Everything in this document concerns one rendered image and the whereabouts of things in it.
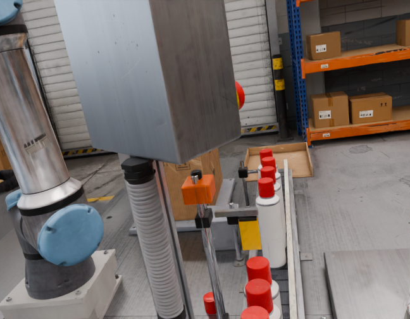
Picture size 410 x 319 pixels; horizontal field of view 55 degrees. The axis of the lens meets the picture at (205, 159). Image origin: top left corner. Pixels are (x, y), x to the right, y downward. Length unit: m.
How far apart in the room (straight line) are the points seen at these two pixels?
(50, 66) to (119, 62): 5.13
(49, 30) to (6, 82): 4.78
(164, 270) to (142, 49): 0.24
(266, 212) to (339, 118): 3.68
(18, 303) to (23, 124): 0.42
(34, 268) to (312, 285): 0.60
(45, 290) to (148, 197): 0.54
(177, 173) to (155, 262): 0.74
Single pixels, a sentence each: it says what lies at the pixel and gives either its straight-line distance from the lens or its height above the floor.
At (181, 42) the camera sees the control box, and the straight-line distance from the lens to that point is 0.37.
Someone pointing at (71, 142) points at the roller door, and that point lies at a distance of 5.65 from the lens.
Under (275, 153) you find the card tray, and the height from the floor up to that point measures 0.83.
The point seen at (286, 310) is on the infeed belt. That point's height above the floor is 0.88.
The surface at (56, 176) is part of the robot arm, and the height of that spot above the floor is 1.20.
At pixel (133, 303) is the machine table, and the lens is 0.98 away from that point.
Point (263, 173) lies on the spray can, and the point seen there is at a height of 1.08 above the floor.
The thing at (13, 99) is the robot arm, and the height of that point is 1.35.
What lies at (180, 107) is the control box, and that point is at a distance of 0.36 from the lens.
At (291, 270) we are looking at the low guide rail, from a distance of 0.84.
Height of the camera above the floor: 1.40
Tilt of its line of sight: 18 degrees down
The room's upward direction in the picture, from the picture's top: 10 degrees counter-clockwise
